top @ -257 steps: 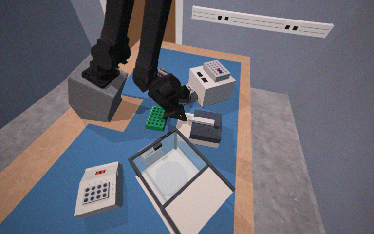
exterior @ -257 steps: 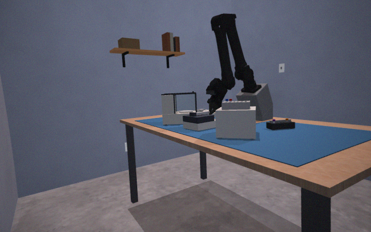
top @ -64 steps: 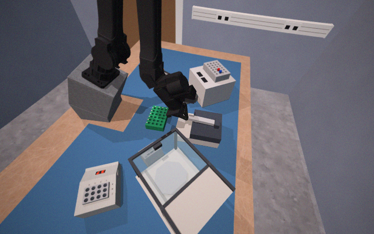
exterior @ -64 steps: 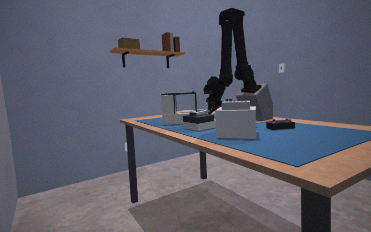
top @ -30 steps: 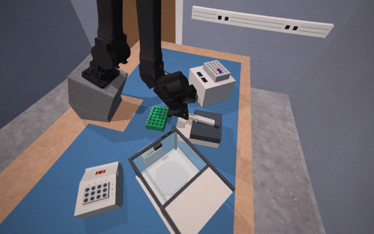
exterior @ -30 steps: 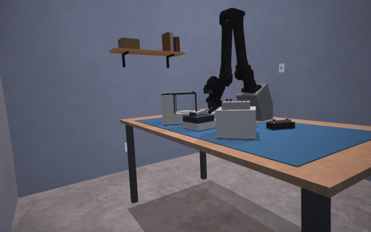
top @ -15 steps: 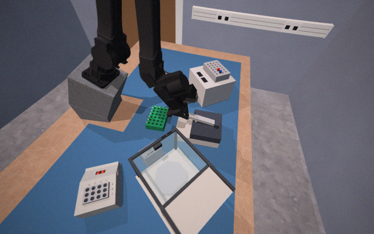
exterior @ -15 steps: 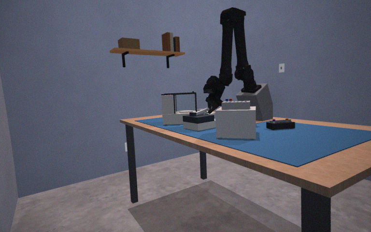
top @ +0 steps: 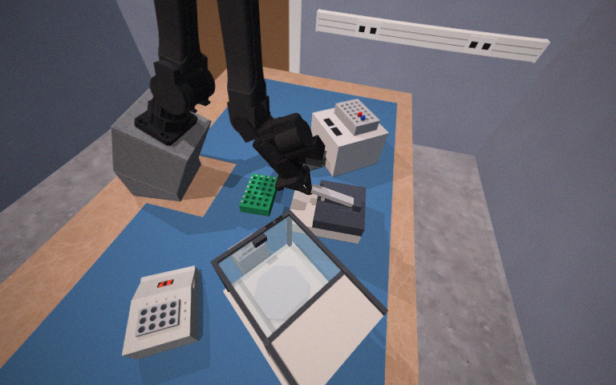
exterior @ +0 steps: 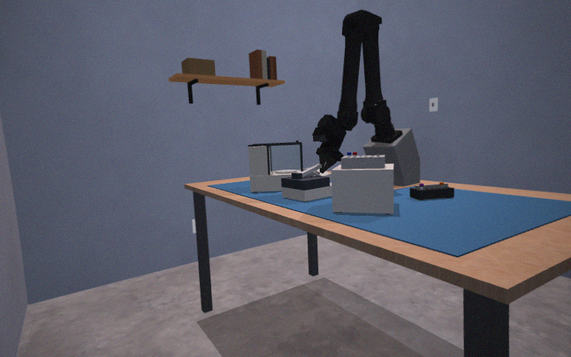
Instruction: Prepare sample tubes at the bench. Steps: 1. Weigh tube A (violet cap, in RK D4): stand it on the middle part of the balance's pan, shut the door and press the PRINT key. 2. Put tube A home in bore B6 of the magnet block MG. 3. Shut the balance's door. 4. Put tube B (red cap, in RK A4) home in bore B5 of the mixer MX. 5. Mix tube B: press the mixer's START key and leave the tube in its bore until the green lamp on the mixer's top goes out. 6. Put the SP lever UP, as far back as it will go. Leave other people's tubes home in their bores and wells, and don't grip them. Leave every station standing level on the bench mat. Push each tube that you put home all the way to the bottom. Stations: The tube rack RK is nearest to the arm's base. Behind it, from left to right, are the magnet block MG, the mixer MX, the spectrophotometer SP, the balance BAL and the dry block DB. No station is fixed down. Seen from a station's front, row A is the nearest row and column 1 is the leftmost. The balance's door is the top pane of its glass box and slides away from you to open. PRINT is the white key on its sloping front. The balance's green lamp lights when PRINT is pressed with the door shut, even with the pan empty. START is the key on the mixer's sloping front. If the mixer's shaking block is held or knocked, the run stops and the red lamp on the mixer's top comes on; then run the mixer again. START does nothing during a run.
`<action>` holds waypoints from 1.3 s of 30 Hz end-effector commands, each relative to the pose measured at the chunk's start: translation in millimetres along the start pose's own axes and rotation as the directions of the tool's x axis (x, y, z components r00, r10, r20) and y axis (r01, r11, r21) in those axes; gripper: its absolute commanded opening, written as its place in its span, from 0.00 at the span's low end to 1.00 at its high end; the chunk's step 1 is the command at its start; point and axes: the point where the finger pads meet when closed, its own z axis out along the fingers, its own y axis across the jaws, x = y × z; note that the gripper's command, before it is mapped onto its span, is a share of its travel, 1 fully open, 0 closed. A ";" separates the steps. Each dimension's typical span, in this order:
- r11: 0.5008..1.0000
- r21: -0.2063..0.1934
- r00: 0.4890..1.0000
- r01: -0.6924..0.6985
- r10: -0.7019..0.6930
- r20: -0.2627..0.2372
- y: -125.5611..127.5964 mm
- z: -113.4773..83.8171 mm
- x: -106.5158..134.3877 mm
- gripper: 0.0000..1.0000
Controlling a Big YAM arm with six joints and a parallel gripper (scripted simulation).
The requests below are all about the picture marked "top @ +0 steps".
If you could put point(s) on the blue bench mat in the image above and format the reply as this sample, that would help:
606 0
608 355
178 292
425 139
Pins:
81 341

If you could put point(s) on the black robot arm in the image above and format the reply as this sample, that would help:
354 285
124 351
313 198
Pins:
183 80

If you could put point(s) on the green tube rack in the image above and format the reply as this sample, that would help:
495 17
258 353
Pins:
259 195

